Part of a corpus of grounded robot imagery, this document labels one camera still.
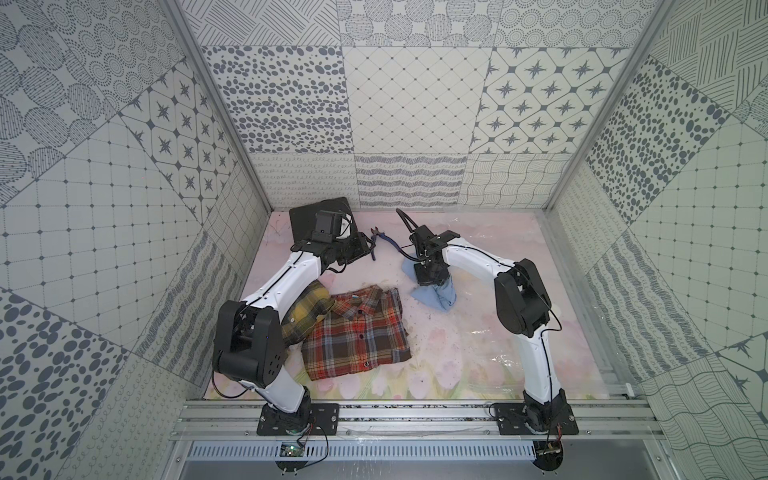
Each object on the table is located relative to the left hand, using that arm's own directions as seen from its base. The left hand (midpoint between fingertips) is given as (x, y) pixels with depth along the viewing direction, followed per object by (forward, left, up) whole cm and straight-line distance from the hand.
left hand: (381, 246), depth 86 cm
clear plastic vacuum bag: (-16, -23, -20) cm, 34 cm away
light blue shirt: (-7, -19, -16) cm, 25 cm away
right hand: (-2, -15, -16) cm, 22 cm away
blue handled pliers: (+18, -1, -18) cm, 25 cm away
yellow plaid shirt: (-13, +19, -11) cm, 26 cm away
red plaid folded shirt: (-19, +5, -16) cm, 25 cm away
